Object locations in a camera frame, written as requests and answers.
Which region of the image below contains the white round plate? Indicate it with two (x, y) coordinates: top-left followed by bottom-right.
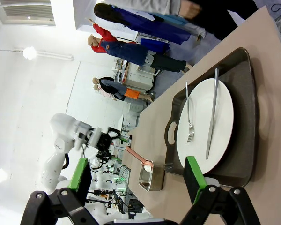
(177, 78), (234, 175)

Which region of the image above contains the mannequin with orange skirt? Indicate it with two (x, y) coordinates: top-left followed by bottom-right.
(92, 76), (154, 103)

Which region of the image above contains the white drawer cabinet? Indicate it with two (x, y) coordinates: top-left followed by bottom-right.
(124, 60), (156, 93)

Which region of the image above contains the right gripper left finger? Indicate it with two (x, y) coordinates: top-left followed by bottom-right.
(20, 157), (98, 225)

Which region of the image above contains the pink-handled lint roller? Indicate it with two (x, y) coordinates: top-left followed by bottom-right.
(125, 145), (154, 173)

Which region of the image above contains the mannequin in pink top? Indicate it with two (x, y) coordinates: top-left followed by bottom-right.
(93, 84), (119, 101)

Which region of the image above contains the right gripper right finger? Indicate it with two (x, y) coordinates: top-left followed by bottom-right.
(180, 156), (260, 225)

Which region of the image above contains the silver fork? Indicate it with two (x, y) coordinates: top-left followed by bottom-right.
(185, 80), (195, 144)

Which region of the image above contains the steel rectangular container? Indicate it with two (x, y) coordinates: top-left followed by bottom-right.
(138, 160), (166, 192)

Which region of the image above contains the person's left forearm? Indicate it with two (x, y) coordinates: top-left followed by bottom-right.
(121, 0), (181, 16)

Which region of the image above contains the long-haired mannequin blue apron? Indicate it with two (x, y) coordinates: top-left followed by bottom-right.
(93, 2), (207, 45)

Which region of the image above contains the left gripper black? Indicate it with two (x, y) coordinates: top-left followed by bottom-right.
(97, 127), (129, 162)

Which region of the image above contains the ceiling tube lamp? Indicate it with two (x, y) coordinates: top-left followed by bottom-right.
(36, 52), (75, 61)

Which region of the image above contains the ceiling air vent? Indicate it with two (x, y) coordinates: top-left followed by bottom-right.
(1, 0), (56, 27)

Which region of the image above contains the person's left hand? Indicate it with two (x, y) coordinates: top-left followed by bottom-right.
(178, 1), (203, 20)

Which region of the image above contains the red-shirted mannequin denim apron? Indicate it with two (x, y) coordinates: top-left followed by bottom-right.
(87, 18), (193, 74)

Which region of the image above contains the silver table knife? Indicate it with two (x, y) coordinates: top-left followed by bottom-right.
(205, 67), (220, 161)

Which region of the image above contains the person in grey hoodie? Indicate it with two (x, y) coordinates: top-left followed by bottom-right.
(105, 0), (281, 41)

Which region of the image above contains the brown plastic serving tray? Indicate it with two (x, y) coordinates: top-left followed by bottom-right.
(164, 46), (257, 188)

